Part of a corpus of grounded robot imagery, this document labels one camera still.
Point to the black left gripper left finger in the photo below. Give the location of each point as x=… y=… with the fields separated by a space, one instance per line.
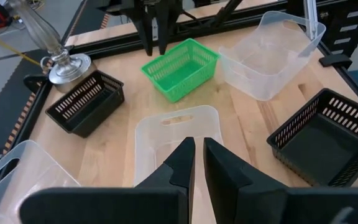
x=110 y=205

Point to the black frame corner bracket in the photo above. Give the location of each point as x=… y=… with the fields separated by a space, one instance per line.
x=336 y=60
x=34 y=83

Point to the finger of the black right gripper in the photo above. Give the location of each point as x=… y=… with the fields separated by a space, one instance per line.
x=166 y=28
x=146 y=31

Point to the table lamp with white shade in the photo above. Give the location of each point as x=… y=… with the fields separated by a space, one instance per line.
x=68 y=67

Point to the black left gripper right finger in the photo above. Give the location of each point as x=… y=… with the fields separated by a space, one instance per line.
x=259 y=205

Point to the green plastic mesh basket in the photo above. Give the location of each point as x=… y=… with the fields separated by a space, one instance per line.
x=179 y=71

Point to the silver metal post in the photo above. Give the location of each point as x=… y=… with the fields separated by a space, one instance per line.
x=310 y=18

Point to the black slotted plastic basket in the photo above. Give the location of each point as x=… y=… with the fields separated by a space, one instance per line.
x=325 y=146
x=85 y=104

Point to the black panel with grey slots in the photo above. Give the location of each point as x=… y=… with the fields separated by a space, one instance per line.
x=350 y=28

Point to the black aluminium table frame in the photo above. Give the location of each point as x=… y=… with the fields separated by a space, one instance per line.
x=120 y=42

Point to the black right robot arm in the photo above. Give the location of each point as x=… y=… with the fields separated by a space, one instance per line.
x=225 y=11

